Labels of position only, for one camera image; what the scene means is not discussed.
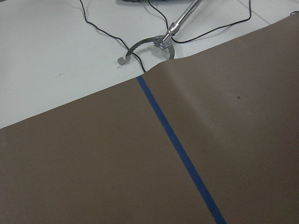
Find brown paper table mat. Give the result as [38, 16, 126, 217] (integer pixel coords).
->
[0, 14, 299, 224]

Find black cable on table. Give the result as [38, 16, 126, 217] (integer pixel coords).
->
[79, 0, 253, 73]

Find light blue teach pendant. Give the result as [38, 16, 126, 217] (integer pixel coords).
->
[121, 0, 191, 4]

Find metal reacher grabber tool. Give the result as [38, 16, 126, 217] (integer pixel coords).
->
[117, 0, 201, 65]

